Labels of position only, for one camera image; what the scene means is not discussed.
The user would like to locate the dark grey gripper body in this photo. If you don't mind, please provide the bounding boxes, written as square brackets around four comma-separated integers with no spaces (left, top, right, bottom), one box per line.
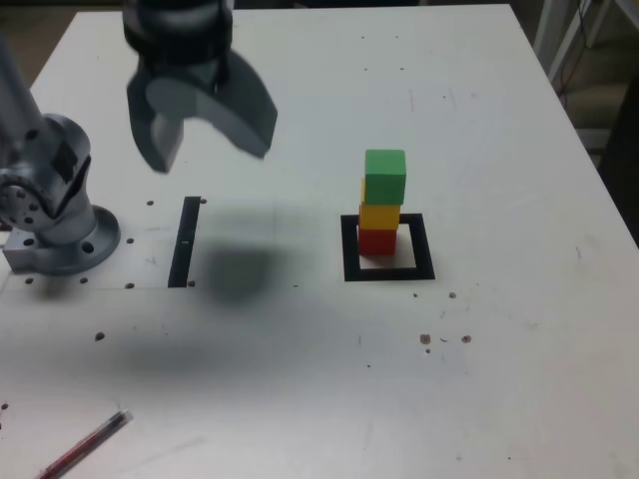
[136,55,225,95]

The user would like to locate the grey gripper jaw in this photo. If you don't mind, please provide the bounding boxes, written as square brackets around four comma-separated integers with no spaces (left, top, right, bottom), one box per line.
[145,49,279,161]
[126,58,186,175]

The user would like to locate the green cube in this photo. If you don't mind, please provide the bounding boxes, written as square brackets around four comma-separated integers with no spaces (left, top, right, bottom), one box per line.
[363,149,407,206]

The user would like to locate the yellow cube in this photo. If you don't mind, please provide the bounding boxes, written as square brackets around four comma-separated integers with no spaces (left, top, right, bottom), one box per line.
[358,177,401,232]

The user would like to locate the red cube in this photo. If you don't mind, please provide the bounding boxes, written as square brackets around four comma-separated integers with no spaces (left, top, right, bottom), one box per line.
[356,227,399,256]

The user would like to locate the black tape square outline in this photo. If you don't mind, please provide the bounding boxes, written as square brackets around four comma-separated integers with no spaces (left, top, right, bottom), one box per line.
[339,213,436,283]

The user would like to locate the black tape strip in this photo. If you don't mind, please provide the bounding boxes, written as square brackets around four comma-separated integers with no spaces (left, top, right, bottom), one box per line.
[167,196,202,289]

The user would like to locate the red pen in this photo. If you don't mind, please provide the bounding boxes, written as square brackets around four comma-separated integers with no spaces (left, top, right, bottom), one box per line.
[33,408,134,479]

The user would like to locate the white metal frame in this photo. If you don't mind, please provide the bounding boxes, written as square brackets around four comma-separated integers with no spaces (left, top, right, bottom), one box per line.
[531,0,616,84]

